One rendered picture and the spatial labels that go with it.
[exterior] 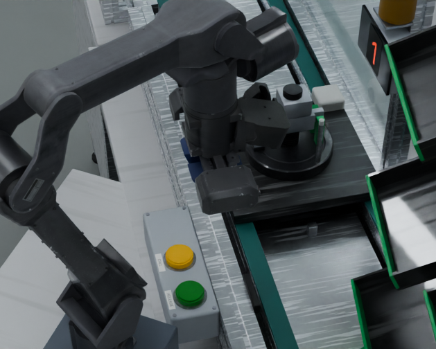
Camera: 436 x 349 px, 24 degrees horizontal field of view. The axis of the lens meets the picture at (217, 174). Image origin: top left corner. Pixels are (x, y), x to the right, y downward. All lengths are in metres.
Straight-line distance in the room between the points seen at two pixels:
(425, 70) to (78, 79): 0.31
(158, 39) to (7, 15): 2.69
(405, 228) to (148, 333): 0.41
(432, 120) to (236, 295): 0.63
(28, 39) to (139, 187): 1.86
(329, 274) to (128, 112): 0.55
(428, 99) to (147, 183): 0.91
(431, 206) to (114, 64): 0.33
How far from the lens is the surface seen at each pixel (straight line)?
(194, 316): 1.40
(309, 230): 1.55
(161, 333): 1.26
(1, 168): 0.93
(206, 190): 1.06
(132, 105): 1.87
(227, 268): 1.45
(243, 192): 1.06
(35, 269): 1.61
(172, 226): 1.51
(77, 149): 3.06
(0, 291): 1.59
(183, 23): 0.98
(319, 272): 1.51
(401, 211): 0.99
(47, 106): 0.92
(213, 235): 1.50
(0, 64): 3.42
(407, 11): 1.39
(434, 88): 0.88
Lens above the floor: 2.07
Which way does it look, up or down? 44 degrees down
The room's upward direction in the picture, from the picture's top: straight up
